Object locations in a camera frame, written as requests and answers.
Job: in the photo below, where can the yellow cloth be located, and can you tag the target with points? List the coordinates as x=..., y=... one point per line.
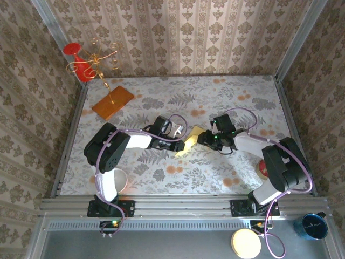
x=192, y=139

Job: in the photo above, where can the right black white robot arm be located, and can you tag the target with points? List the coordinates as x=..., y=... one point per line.
x=285, y=164

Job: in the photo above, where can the floral table cloth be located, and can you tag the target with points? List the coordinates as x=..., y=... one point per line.
x=188, y=178

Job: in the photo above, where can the white bowl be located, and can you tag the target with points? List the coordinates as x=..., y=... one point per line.
x=121, y=179

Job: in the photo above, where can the small black circuit board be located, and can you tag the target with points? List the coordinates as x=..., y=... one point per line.
x=109, y=225
x=258, y=224

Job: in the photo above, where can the red plastic wine glass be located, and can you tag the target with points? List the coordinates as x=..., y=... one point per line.
x=83, y=71

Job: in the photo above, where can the pale yellow round disc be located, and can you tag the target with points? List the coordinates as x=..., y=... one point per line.
x=246, y=242

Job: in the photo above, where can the dark blue mug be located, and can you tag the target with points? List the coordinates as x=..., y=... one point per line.
x=314, y=226

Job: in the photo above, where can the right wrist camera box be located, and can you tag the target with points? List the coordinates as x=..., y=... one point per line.
x=213, y=128

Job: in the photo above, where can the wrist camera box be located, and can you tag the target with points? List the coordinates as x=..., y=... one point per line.
x=179, y=129
x=213, y=128

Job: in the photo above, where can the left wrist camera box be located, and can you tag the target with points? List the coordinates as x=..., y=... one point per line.
x=179, y=129

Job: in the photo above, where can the long aluminium frame rail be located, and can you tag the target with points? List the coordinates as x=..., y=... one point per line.
x=183, y=207

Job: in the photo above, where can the aluminium table side rail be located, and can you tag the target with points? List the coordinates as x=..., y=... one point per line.
x=291, y=121
x=76, y=118

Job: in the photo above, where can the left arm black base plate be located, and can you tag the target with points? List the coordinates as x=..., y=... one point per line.
x=126, y=209

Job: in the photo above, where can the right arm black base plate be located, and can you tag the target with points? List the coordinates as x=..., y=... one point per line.
x=237, y=207

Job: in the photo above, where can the aluminium corner post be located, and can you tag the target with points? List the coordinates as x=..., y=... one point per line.
x=302, y=27
x=52, y=27

